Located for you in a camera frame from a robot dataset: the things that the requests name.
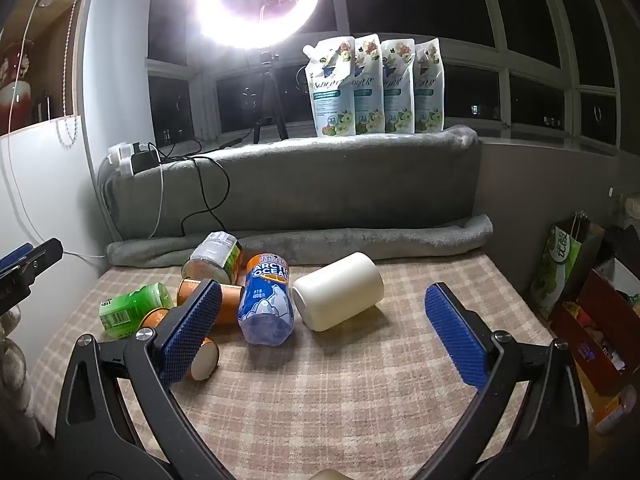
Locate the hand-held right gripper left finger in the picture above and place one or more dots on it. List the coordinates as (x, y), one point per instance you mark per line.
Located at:
(192, 330)

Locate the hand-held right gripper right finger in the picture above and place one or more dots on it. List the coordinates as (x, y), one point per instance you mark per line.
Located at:
(455, 335)

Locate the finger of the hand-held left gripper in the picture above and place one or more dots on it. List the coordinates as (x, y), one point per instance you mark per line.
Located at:
(42, 255)

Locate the white cup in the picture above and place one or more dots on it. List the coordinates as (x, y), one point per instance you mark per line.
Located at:
(340, 290)

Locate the orange drink can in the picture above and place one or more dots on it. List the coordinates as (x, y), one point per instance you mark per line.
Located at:
(231, 300)
(205, 357)

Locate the green drink can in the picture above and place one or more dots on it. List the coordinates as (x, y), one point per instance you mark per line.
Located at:
(132, 307)

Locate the blue label plastic bottle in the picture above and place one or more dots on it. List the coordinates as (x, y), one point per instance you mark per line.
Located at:
(264, 300)

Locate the green white label jar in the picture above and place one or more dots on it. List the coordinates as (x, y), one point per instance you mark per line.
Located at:
(215, 255)

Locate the white power strip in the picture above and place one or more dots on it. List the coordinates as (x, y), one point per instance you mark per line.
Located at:
(120, 157)

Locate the green paper bag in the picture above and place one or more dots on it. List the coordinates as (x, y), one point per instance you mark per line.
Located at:
(560, 265)

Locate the checked beige tablecloth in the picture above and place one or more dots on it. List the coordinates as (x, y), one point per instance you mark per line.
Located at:
(340, 400)

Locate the black power adapter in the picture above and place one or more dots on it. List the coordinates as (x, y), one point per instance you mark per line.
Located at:
(145, 161)

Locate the rolled grey blanket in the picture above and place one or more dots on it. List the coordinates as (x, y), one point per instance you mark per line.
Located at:
(350, 242)

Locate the red cardboard box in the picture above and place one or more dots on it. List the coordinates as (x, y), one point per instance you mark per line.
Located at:
(607, 330)

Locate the grey fleece blanket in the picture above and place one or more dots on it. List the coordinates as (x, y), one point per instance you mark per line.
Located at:
(325, 180)

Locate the black tripod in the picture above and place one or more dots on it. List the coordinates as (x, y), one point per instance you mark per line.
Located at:
(264, 95)

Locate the white floral refill pouch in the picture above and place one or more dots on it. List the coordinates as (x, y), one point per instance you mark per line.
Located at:
(398, 90)
(330, 90)
(369, 95)
(429, 90)

